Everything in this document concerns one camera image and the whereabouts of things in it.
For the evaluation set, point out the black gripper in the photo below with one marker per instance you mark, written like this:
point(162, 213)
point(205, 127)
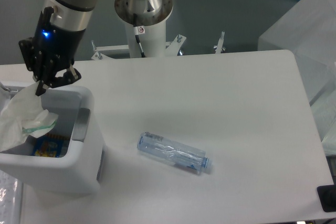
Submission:
point(52, 49)

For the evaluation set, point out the clear plastic wrapper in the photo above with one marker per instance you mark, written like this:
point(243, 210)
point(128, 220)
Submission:
point(22, 115)

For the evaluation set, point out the clear plastic water bottle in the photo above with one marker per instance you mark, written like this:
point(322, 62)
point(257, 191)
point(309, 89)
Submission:
point(174, 152)

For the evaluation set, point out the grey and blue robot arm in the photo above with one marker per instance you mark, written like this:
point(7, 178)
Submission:
point(74, 15)

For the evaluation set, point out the white trash can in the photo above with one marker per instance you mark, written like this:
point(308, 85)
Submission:
point(67, 159)

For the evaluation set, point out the blue yellow snack packet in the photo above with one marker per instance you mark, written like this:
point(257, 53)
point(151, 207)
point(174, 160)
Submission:
point(49, 145)

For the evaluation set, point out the clear plastic sheet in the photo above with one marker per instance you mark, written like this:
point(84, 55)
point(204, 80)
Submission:
point(11, 198)

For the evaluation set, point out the translucent white plastic box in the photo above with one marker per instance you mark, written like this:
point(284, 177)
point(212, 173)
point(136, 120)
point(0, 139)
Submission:
point(308, 31)

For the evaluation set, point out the black device at edge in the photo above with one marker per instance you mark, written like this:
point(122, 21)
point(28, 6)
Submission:
point(326, 195)

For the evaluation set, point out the white base frame bracket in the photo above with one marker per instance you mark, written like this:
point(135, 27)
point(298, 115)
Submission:
point(173, 48)

